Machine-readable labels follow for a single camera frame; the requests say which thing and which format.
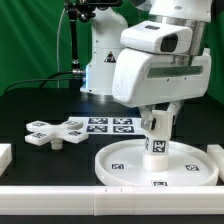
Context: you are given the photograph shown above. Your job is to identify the grey cable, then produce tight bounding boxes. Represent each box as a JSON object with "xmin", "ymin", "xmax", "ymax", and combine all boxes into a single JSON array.
[{"xmin": 56, "ymin": 8, "xmax": 67, "ymax": 89}]

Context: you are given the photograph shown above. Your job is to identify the white front fence rail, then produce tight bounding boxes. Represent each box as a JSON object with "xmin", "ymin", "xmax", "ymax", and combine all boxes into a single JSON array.
[{"xmin": 0, "ymin": 186, "xmax": 224, "ymax": 216}]

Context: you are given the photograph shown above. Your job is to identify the white round table top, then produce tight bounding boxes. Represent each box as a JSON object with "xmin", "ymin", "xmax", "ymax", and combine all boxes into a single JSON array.
[{"xmin": 95, "ymin": 139, "xmax": 219, "ymax": 187}]

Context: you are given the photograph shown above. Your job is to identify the black cable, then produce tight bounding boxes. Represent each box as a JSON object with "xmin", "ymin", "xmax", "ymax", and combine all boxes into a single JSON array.
[{"xmin": 2, "ymin": 69, "xmax": 86, "ymax": 98}]

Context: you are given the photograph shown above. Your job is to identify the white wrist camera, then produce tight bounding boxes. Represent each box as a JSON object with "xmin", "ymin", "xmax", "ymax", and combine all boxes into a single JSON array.
[{"xmin": 120, "ymin": 21, "xmax": 193, "ymax": 54}]

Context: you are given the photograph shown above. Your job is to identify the white right fence block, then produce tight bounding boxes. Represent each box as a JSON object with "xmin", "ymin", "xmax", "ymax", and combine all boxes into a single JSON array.
[{"xmin": 207, "ymin": 145, "xmax": 224, "ymax": 182}]

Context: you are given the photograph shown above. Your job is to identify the white fence block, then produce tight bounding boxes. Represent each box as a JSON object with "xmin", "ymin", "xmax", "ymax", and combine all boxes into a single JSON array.
[
  {"xmin": 207, "ymin": 145, "xmax": 224, "ymax": 182},
  {"xmin": 0, "ymin": 144, "xmax": 12, "ymax": 176}
]

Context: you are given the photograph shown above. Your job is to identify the white cross-shaped table base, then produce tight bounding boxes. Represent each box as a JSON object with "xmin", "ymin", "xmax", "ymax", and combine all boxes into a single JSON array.
[{"xmin": 25, "ymin": 120, "xmax": 89, "ymax": 150}]

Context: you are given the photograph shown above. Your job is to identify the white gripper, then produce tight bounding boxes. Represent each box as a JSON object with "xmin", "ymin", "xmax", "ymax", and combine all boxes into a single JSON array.
[{"xmin": 112, "ymin": 48, "xmax": 211, "ymax": 130}]

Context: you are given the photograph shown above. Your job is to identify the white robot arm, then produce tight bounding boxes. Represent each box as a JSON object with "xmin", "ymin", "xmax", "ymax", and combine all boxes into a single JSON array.
[{"xmin": 81, "ymin": 0, "xmax": 224, "ymax": 129}]

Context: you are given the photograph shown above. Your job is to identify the black camera stand pole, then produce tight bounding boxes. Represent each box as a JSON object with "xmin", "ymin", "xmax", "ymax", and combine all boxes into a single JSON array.
[{"xmin": 64, "ymin": 0, "xmax": 127, "ymax": 94}]

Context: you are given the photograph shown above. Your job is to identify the white sheet with markers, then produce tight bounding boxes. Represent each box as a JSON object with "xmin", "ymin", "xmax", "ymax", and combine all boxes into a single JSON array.
[{"xmin": 68, "ymin": 117, "xmax": 144, "ymax": 135}]

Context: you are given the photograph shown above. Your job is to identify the white left fence block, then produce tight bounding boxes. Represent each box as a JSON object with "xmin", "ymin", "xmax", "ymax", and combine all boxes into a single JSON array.
[{"xmin": 0, "ymin": 144, "xmax": 12, "ymax": 176}]

